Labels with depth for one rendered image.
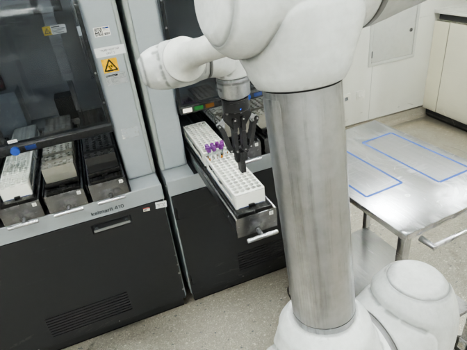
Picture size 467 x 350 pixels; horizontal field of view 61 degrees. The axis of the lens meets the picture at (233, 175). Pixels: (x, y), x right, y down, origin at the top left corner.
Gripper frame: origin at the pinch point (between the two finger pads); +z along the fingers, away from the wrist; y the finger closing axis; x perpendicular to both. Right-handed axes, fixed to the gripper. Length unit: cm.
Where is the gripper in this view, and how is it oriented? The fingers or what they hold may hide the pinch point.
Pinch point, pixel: (241, 160)
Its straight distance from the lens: 118.6
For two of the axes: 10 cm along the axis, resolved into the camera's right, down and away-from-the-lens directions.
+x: 3.5, 4.5, -8.2
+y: -9.3, 2.6, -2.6
